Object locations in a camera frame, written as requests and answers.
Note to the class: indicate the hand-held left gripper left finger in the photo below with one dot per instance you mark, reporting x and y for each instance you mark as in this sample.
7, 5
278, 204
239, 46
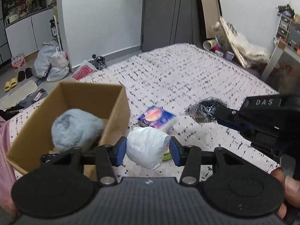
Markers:
120, 151

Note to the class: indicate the grey drawer organizer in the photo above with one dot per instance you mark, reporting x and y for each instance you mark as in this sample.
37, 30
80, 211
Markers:
284, 28

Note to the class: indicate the patterned paper bag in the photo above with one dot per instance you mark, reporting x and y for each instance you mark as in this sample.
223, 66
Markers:
228, 37

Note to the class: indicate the row of kitchen jars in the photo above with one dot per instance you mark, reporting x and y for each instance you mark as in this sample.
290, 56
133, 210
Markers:
30, 7

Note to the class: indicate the white lower kitchen cabinet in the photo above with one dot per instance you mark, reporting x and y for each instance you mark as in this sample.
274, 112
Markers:
23, 35

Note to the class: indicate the clear bag with white contents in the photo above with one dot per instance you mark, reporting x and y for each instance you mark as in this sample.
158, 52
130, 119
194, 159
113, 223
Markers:
253, 49

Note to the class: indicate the tied white trash bag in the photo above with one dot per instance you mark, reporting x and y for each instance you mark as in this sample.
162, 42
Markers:
59, 59

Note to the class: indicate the white black patterned bedspread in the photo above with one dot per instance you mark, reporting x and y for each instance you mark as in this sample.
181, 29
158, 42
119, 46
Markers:
175, 75

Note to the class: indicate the pink bedsheet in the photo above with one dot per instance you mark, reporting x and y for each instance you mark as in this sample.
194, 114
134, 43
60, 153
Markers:
4, 157

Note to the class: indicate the white narrow rack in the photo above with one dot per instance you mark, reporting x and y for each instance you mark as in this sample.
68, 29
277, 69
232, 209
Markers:
58, 28

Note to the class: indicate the white soft plastic pack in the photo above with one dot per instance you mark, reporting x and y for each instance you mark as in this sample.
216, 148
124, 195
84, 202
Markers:
145, 147

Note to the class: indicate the red white plastic bag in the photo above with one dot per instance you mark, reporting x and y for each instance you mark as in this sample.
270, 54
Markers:
83, 71

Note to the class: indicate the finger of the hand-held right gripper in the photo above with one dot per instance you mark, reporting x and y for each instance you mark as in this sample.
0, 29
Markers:
236, 125
229, 113

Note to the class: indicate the light blue fluffy plush toy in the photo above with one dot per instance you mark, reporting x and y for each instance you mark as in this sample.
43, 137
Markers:
75, 129

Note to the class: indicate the blue jeans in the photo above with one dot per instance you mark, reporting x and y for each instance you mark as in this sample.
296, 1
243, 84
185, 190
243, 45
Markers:
35, 97

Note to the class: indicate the small purple white box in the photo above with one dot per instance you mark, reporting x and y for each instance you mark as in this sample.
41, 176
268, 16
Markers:
229, 56

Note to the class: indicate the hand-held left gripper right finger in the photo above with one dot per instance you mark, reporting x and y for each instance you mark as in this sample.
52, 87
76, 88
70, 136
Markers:
175, 153

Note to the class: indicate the paper noodle cup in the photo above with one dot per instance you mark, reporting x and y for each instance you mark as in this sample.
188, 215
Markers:
209, 44

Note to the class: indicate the brown cardboard box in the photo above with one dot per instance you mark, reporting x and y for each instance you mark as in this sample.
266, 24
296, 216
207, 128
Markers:
77, 93

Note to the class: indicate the person's right hand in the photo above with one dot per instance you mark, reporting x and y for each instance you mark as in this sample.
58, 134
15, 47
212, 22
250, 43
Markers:
293, 192

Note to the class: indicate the pack of water bottles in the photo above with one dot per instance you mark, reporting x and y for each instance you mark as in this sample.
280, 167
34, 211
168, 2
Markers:
18, 63

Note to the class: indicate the white desk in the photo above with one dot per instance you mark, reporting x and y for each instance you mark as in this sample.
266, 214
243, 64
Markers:
273, 58

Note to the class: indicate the black framed board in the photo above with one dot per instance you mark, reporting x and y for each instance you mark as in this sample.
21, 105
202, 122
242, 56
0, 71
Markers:
208, 9

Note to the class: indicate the large grey trash bag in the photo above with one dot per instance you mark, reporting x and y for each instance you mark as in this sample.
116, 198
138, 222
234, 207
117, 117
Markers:
43, 61

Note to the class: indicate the grey door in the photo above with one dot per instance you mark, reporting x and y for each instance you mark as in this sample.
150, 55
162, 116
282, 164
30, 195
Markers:
164, 16

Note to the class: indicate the dark cloth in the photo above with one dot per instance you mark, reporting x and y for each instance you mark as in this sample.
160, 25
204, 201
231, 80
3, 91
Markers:
9, 112

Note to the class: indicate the white floor mat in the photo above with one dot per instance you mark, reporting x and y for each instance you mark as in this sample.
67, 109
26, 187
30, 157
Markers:
18, 93

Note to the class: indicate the yellow slipper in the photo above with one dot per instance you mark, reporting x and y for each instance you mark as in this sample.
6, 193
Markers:
14, 82
7, 86

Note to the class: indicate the black slipper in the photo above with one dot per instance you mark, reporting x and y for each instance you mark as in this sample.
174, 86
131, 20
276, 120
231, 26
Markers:
29, 73
21, 76

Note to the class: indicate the dark bottle on rack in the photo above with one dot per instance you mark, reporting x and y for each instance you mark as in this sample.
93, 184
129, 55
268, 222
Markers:
53, 28

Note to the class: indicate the flat white trash bag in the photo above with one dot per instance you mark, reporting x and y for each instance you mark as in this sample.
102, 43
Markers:
58, 75

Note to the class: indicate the black white sneakers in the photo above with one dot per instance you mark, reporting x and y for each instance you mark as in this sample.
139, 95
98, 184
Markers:
99, 62

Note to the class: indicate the black item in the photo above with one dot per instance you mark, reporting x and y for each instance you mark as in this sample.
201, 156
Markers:
204, 110

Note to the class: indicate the black model on organizer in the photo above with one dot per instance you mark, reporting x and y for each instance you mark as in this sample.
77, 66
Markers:
284, 9

